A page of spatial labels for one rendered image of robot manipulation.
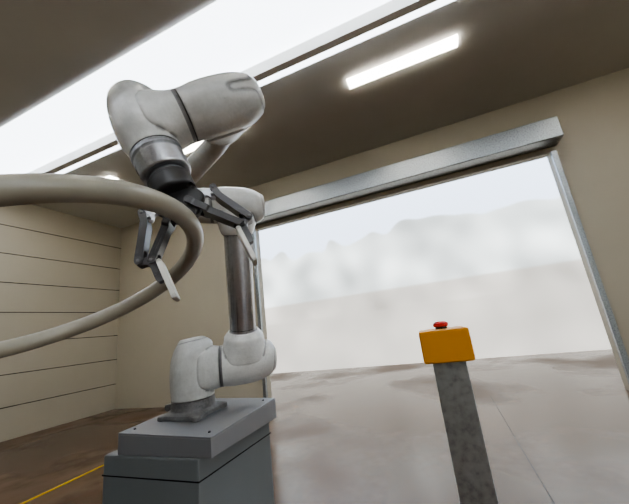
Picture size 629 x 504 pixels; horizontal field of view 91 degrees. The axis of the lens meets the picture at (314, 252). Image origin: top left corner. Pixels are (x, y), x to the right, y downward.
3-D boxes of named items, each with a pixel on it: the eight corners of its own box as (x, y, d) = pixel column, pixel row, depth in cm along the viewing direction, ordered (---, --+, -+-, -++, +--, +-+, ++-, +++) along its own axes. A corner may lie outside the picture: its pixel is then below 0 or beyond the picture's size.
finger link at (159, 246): (178, 201, 52) (169, 199, 52) (151, 262, 48) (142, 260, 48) (183, 212, 56) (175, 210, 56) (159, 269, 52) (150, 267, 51)
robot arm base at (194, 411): (184, 405, 128) (183, 390, 129) (229, 404, 120) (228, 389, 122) (146, 421, 111) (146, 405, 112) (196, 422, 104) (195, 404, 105)
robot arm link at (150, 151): (140, 176, 60) (151, 201, 58) (120, 144, 51) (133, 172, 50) (186, 161, 63) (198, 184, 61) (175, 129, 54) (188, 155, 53)
